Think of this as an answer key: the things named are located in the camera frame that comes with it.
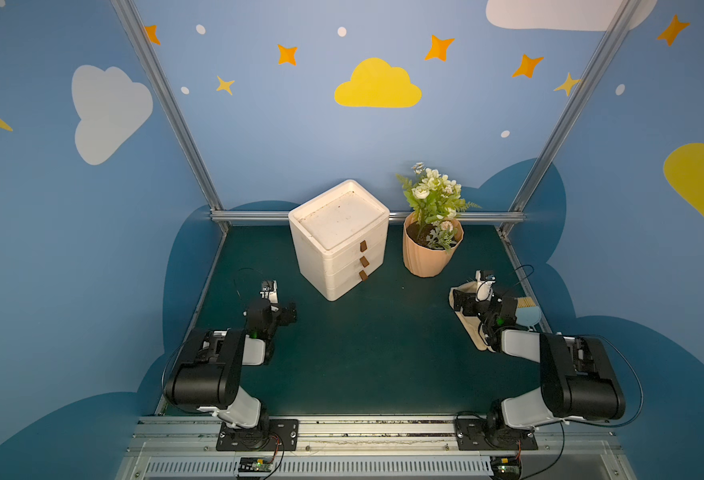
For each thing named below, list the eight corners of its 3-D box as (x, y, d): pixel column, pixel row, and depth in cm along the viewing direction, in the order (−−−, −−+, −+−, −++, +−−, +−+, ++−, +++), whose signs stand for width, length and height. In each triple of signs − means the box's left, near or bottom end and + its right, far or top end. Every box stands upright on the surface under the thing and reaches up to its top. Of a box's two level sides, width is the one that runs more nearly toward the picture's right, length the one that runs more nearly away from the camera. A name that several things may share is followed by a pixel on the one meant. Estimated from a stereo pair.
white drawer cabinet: (331, 307, 101) (325, 257, 80) (295, 267, 112) (282, 213, 90) (388, 266, 112) (397, 212, 91) (351, 233, 123) (351, 179, 102)
